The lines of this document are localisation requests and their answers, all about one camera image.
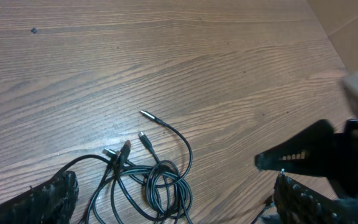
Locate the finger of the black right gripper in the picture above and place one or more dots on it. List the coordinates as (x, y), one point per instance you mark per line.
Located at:
(307, 153)

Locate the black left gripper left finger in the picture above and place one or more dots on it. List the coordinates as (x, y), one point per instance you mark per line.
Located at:
(53, 201)

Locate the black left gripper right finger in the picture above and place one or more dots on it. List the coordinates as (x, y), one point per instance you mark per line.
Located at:
(297, 203)

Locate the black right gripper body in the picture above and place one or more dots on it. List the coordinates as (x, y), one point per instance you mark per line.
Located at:
(356, 155)

